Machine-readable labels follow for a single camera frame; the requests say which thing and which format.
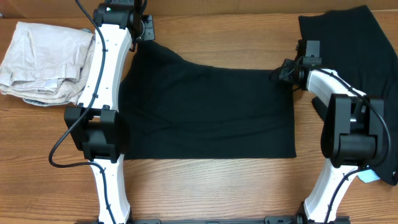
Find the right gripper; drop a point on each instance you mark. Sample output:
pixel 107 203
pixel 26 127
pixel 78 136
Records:
pixel 286 69

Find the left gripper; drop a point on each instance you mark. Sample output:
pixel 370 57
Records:
pixel 148 28

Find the black t-shirt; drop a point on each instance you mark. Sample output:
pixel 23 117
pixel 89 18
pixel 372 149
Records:
pixel 176 109

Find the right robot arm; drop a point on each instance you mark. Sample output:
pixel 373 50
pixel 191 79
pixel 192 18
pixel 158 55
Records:
pixel 355 138

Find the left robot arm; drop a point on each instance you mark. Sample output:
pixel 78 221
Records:
pixel 95 124

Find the folded beige clothes stack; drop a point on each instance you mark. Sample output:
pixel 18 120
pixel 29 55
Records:
pixel 47 63

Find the black garment pile right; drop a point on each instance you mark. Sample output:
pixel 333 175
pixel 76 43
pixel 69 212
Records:
pixel 353 43

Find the light blue cloth right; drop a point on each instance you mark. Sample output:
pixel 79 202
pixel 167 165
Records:
pixel 368 176

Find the light blue garment under beige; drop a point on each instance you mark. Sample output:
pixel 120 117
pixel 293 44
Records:
pixel 44 104

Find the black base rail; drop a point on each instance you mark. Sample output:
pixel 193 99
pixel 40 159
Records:
pixel 217 221

